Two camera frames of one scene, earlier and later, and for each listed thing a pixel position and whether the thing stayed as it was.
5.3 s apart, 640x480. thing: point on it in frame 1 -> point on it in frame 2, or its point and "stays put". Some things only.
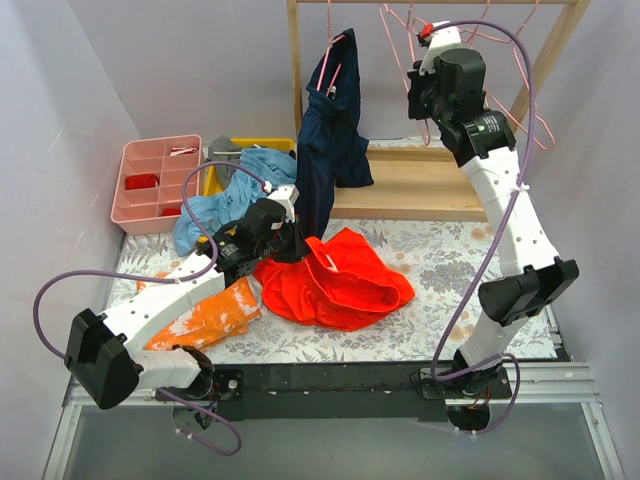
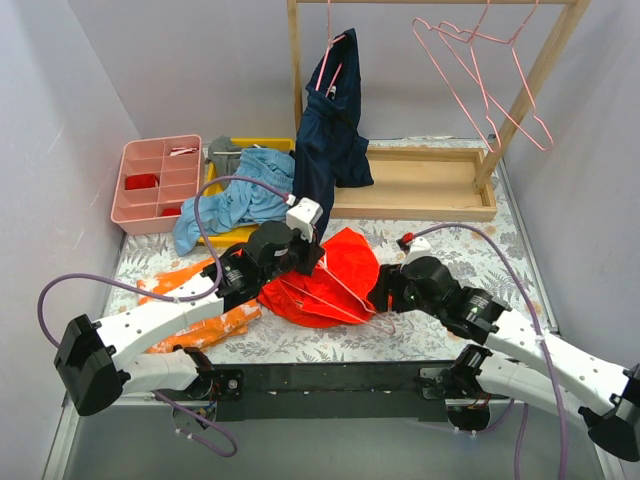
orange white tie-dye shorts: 220,317 stays put
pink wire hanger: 424,128 -> 389,327
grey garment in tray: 222,148 stays put
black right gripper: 416,93 -> 382,288
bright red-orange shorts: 335,284 stays put
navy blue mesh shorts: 334,149 stays put
